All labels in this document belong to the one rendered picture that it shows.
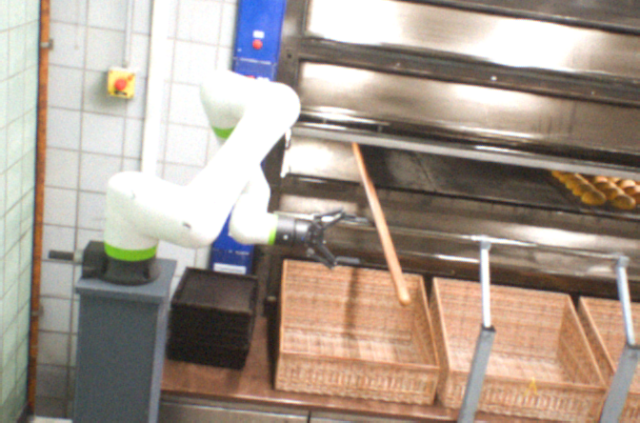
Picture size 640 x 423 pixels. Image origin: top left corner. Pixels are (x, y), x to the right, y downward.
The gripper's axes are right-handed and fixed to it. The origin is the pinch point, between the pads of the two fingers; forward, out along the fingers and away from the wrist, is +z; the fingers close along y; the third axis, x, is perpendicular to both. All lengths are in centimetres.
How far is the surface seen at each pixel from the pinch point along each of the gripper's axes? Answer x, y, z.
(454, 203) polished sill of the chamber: -57, 1, 43
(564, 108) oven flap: -59, -41, 76
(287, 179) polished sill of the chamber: -57, 1, -23
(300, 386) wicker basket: -8, 58, -10
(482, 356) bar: 3, 32, 45
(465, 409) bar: 2, 52, 44
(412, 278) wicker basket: -54, 34, 32
